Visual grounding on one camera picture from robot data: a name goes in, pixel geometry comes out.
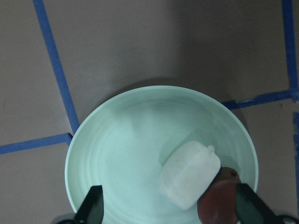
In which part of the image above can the white steamed bun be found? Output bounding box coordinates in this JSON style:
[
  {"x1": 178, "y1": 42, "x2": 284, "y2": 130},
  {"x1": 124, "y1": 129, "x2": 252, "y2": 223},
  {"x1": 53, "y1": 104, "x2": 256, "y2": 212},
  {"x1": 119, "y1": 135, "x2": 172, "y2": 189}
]
[{"x1": 158, "y1": 140, "x2": 221, "y2": 210}]

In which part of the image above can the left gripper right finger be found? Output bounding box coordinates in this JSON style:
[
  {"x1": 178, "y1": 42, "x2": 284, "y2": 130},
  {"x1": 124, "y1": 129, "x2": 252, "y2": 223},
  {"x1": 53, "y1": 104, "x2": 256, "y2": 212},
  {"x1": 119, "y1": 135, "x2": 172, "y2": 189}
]
[{"x1": 235, "y1": 183, "x2": 272, "y2": 224}]

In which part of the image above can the light green plate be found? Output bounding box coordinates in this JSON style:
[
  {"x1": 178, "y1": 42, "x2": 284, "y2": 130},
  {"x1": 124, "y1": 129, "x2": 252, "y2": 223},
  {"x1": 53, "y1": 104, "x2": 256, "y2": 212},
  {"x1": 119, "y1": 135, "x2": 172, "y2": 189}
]
[{"x1": 65, "y1": 86, "x2": 258, "y2": 224}]

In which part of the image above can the brown steamed bun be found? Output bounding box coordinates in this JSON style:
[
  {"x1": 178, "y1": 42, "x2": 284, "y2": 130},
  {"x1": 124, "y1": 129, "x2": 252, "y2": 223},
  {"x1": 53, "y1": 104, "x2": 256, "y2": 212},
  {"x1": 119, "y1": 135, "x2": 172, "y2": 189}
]
[{"x1": 197, "y1": 167, "x2": 241, "y2": 224}]

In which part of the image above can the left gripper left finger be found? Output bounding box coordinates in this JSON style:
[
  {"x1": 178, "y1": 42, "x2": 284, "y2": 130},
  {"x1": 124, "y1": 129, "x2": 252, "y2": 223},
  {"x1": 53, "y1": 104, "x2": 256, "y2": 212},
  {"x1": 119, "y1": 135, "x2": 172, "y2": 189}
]
[{"x1": 74, "y1": 185, "x2": 104, "y2": 224}]

